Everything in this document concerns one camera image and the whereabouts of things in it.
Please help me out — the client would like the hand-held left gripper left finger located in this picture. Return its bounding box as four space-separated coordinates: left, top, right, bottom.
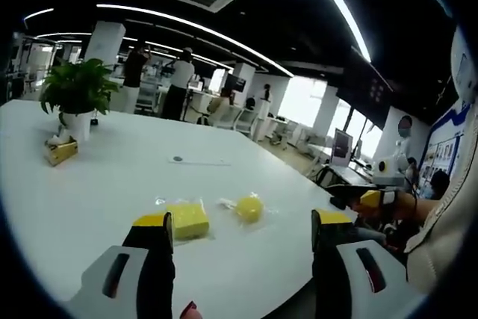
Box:
69 211 176 319

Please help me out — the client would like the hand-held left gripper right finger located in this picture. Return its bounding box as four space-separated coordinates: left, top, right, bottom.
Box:
310 208 412 319

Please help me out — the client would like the yellow sponge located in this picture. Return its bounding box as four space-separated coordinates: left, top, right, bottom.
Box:
155 195 217 244

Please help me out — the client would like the small yellow item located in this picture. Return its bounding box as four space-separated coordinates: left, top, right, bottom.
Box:
217 191 279 229

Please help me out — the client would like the person's left hand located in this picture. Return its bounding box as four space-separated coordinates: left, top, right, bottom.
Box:
180 300 205 319

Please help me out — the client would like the black office chair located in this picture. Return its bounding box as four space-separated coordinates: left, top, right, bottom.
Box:
315 164 376 200

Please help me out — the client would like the person's beige clothing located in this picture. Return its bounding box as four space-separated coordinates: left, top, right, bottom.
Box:
404 154 478 294

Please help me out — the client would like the yellow tissue box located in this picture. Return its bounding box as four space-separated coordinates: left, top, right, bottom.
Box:
43 134 80 167

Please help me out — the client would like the white office chair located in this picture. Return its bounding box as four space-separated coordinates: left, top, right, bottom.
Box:
233 106 261 137

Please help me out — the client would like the long ceiling light strip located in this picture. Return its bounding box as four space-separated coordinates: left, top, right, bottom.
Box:
96 3 296 78
298 0 373 64

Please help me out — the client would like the green potted plant white pot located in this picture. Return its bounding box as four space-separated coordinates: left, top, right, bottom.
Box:
39 58 121 143

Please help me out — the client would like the blue wall poster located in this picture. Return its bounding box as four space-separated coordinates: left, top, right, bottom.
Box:
417 97 472 200

